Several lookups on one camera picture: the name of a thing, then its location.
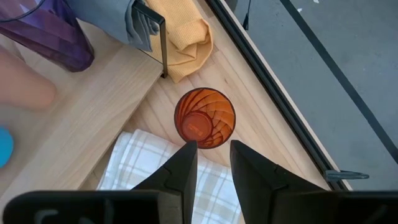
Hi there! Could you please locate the blue plastic mug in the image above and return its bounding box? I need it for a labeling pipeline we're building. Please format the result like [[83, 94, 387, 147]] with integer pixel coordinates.
[[0, 126, 15, 169]]

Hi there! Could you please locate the white plaid towel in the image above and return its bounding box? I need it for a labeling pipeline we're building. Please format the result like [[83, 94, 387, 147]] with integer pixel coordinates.
[[96, 129, 244, 224]]

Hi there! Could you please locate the purple faceted tumbler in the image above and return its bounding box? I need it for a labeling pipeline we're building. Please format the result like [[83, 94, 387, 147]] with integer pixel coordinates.
[[0, 0, 95, 73]]

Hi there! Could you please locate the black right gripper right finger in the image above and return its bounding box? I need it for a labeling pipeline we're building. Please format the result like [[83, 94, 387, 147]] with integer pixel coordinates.
[[229, 139, 327, 224]]

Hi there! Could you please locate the orange faceted tumbler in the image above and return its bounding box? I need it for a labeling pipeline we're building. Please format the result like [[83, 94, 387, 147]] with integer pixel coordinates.
[[173, 87, 236, 150]]

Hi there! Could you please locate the peach plastic cup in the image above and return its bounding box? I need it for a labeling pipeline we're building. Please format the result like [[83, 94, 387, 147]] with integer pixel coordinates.
[[0, 46, 57, 110]]

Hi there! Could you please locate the black aluminium table frame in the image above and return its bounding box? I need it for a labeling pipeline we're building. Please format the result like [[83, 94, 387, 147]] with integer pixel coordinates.
[[206, 0, 354, 192]]

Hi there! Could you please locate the yellow towel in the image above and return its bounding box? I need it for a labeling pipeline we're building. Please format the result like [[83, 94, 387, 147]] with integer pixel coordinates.
[[144, 0, 215, 84]]

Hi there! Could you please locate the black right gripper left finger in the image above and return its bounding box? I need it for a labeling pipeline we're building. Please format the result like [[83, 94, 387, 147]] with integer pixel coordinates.
[[132, 140, 199, 224]]

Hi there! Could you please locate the gray towel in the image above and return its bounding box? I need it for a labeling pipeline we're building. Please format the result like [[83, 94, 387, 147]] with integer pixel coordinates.
[[67, 0, 160, 53]]

